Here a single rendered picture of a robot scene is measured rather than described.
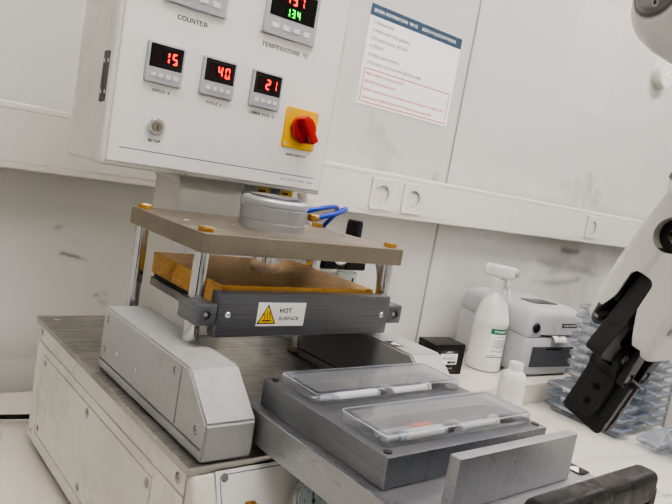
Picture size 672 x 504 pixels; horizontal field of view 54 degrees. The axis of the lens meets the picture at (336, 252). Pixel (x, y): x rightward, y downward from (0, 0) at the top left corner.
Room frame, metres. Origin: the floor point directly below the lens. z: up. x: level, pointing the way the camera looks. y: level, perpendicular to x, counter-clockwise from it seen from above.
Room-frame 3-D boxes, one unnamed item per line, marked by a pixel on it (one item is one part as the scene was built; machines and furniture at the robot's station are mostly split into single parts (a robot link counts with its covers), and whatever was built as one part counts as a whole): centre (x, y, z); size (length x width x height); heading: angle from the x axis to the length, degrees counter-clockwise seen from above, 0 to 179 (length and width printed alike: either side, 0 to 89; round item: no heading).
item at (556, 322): (1.64, -0.49, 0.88); 0.25 x 0.20 x 0.17; 34
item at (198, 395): (0.63, 0.14, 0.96); 0.25 x 0.05 x 0.07; 40
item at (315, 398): (0.60, -0.06, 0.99); 0.18 x 0.06 x 0.02; 130
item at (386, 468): (0.57, -0.09, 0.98); 0.20 x 0.17 x 0.03; 130
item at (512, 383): (1.22, -0.37, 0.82); 0.05 x 0.05 x 0.14
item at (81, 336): (0.80, 0.10, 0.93); 0.46 x 0.35 x 0.01; 40
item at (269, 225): (0.81, 0.09, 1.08); 0.31 x 0.24 x 0.13; 130
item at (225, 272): (0.77, 0.07, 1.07); 0.22 x 0.17 x 0.10; 130
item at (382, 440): (0.54, -0.11, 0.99); 0.18 x 0.06 x 0.02; 130
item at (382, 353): (0.80, -0.07, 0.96); 0.26 x 0.05 x 0.07; 40
